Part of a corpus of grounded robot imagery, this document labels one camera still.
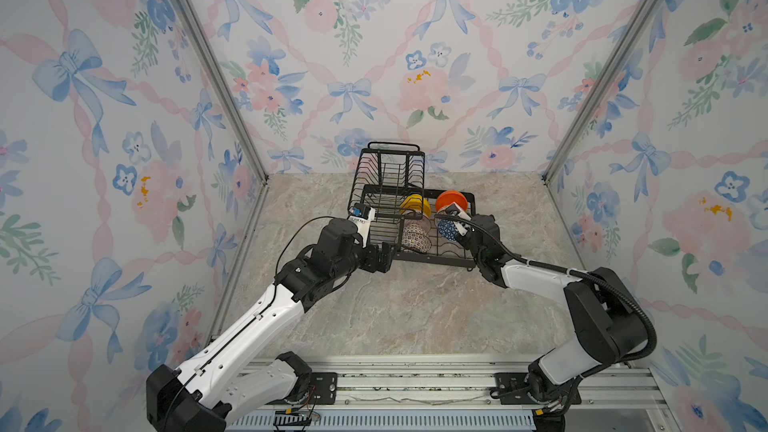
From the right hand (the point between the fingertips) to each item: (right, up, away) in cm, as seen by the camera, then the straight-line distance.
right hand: (470, 212), depth 91 cm
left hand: (-26, -6, -18) cm, 33 cm away
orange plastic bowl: (-4, +5, +12) cm, 14 cm away
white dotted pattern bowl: (-16, -8, +7) cm, 19 cm away
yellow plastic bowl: (-15, +3, +15) cm, 22 cm away
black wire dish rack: (-14, -4, +9) cm, 17 cm away
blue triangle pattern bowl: (-6, -5, +4) cm, 9 cm away
